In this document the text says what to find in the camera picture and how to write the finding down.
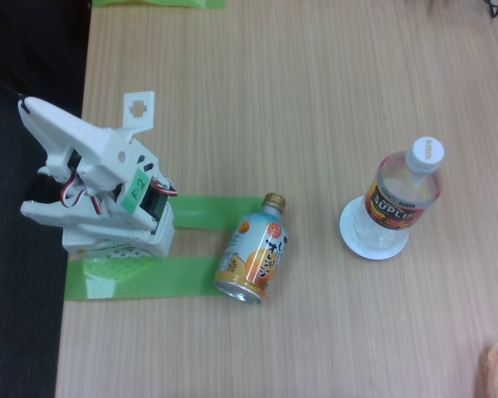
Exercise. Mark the clear plastic bottle red label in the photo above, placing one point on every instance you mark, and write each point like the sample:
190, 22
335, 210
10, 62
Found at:
398, 203

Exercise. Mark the orange juice bottle can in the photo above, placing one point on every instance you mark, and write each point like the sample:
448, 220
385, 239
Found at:
253, 253

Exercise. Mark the short green tape strip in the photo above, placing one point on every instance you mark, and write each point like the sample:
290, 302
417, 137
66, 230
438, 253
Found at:
207, 211

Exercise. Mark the long green tape strip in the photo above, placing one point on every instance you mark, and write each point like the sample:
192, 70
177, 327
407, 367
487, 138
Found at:
170, 278

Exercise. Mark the white round plate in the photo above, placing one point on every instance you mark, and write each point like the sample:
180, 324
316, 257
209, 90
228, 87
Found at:
373, 253

